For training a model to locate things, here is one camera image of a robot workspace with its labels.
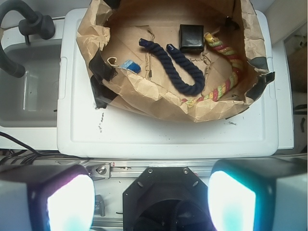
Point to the small blue sponge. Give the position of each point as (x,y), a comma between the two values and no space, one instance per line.
(131,66)

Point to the crumpled brown paper bag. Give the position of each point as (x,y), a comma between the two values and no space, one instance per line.
(233,61)

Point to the grey toy sink basin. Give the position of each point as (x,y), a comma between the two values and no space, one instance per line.
(31,101)

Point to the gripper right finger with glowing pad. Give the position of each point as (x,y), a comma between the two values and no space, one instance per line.
(259,195)

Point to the white plastic cooler lid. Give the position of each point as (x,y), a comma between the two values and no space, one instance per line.
(87,131)

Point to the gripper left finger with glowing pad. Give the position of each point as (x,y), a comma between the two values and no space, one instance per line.
(46,198)

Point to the black square box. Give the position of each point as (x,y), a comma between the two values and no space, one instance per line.
(191,38)

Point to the aluminium frame rail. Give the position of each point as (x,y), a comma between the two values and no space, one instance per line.
(123,168)

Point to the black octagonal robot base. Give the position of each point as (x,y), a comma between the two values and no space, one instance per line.
(166,199)

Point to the dark grey faucet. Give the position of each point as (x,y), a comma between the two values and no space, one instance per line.
(34,23)

